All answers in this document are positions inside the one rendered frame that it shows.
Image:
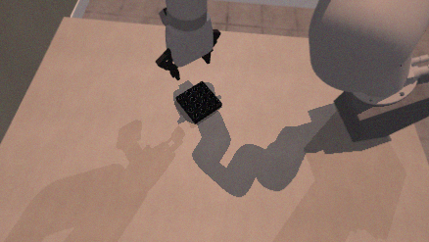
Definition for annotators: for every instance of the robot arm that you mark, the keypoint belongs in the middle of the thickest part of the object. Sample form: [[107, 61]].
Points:
[[355, 45]]

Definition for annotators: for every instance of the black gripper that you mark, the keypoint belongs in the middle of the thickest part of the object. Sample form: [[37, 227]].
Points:
[[185, 47]]

